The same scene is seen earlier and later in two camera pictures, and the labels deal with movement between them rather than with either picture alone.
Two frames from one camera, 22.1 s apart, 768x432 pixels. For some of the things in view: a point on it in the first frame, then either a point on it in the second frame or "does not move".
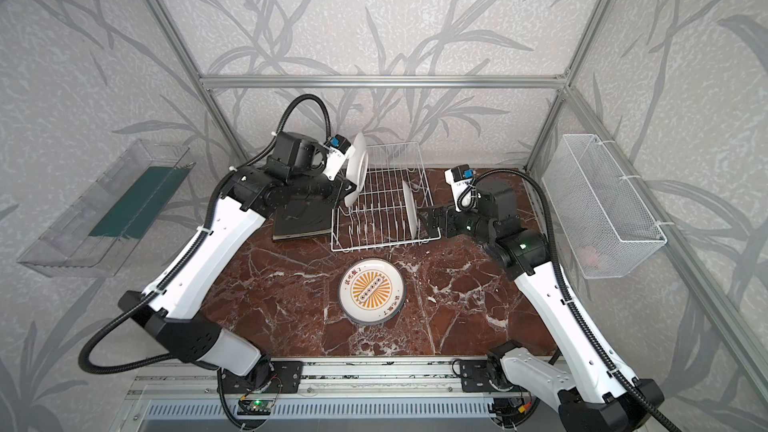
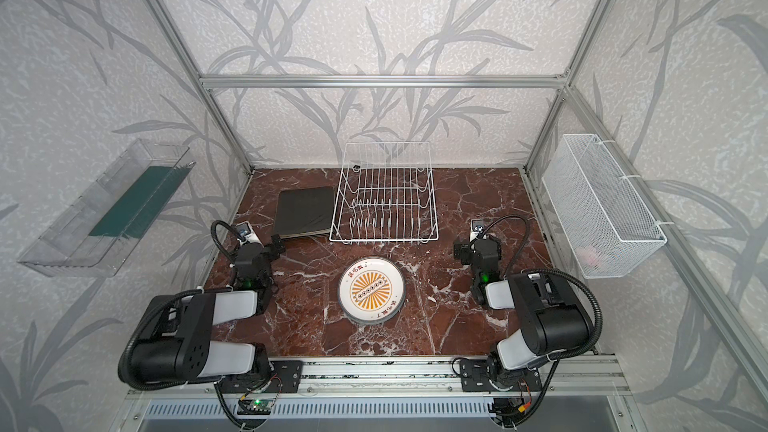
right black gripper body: (439, 220) → (464, 250)
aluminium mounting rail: (324, 379) does not move
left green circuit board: (254, 406) does not move
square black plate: (302, 217) does not move
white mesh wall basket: (606, 220) does not move
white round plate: (357, 170) → (371, 311)
